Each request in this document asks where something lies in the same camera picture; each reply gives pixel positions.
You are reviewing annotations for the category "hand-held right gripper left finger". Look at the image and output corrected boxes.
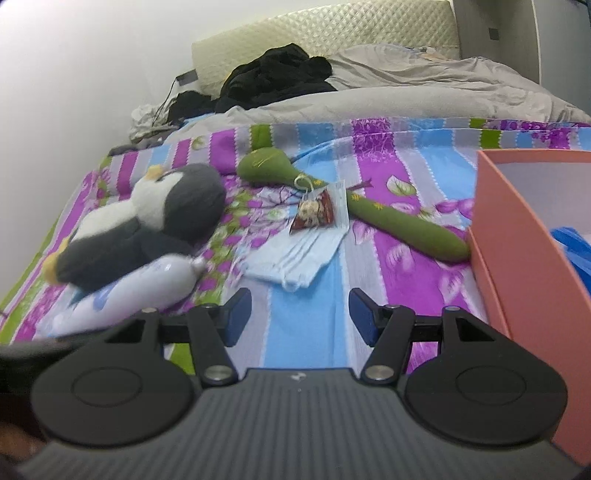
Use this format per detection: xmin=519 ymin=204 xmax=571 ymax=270
xmin=104 ymin=287 xmax=254 ymax=385

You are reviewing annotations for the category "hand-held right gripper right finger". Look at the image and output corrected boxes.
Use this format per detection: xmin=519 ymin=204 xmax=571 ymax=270
xmin=348 ymin=287 xmax=497 ymax=384

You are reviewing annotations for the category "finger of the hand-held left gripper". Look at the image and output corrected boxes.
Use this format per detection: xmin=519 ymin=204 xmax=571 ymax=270
xmin=0 ymin=339 xmax=77 ymax=393

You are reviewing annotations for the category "blue face mask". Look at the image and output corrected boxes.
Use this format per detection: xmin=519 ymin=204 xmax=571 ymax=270
xmin=242 ymin=180 xmax=349 ymax=291

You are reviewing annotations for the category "white plastic bottle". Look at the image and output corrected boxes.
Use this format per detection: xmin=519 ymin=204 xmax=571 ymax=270
xmin=46 ymin=255 xmax=206 ymax=340

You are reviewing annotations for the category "orange cardboard box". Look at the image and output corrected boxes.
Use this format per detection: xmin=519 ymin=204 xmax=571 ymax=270
xmin=466 ymin=148 xmax=591 ymax=467

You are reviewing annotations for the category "blue plastic bag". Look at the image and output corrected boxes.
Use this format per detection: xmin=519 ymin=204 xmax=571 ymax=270
xmin=549 ymin=225 xmax=591 ymax=296

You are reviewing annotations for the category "person's left hand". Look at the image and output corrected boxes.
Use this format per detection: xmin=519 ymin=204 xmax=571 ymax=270
xmin=0 ymin=392 xmax=47 ymax=467

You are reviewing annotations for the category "striped floral bedsheet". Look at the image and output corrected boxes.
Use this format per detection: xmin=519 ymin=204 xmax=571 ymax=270
xmin=0 ymin=117 xmax=591 ymax=370

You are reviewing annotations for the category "small snack packet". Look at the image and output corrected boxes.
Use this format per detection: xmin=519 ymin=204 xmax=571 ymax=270
xmin=290 ymin=187 xmax=334 ymax=232

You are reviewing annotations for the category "grey white penguin plush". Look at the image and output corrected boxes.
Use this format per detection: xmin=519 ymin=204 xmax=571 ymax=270
xmin=44 ymin=162 xmax=227 ymax=296

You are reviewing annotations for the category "long green plush toy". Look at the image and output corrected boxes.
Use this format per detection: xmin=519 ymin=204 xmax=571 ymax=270
xmin=237 ymin=147 xmax=472 ymax=264

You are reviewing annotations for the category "grey cloth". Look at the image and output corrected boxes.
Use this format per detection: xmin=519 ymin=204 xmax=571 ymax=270
xmin=108 ymin=138 xmax=162 ymax=156

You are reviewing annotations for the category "small black garment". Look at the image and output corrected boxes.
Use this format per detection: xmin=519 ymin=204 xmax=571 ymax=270
xmin=167 ymin=91 xmax=220 ymax=123

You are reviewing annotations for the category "white crumpled cloth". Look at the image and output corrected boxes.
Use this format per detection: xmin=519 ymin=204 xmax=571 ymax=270
xmin=129 ymin=104 xmax=171 ymax=141

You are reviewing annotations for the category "grey duvet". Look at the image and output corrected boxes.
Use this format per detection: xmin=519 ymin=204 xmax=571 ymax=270
xmin=164 ymin=44 xmax=591 ymax=139

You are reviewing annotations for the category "pile of black clothes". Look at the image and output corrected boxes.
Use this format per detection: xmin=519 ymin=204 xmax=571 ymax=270
xmin=215 ymin=43 xmax=338 ymax=114

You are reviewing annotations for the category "pink cloth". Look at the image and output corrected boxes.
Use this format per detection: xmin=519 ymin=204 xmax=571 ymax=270
xmin=406 ymin=46 xmax=448 ymax=62

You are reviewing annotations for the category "cream quilted headboard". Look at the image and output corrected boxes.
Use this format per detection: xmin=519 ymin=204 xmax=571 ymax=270
xmin=191 ymin=0 xmax=462 ymax=100

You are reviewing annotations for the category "white wardrobe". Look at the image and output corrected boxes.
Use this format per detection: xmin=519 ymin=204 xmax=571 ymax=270
xmin=450 ymin=0 xmax=591 ymax=112

